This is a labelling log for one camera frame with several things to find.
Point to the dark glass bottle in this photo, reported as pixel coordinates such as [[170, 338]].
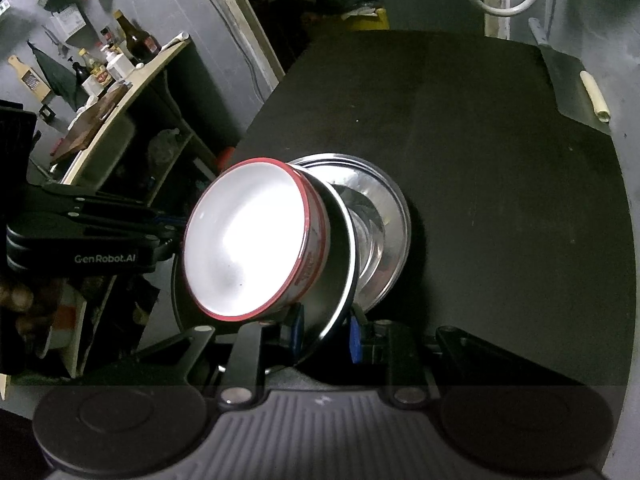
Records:
[[140, 43]]

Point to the steel bowl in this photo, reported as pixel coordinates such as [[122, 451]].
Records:
[[326, 303]]

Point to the cleaver with pale handle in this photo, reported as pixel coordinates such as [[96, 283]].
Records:
[[577, 94]]

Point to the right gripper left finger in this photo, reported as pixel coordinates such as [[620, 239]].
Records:
[[227, 362]]

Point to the large steel plate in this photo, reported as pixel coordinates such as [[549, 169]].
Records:
[[380, 215]]

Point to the white container on shelf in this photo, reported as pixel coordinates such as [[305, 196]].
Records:
[[119, 66]]

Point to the wooden side shelf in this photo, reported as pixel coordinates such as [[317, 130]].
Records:
[[92, 165]]

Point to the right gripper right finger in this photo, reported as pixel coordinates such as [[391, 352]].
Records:
[[456, 366]]

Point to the white red-rimmed bowl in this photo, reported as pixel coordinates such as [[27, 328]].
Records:
[[257, 240]]

